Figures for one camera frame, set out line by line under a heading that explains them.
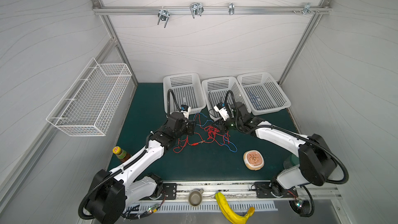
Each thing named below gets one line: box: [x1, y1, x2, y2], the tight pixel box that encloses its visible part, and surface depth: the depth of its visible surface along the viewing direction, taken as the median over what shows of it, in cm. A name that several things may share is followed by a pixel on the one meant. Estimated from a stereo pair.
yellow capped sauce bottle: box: [112, 146, 132, 163], surface depth 70 cm
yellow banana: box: [215, 191, 255, 224], surface depth 66 cm
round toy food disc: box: [243, 149, 265, 171], surface depth 83 cm
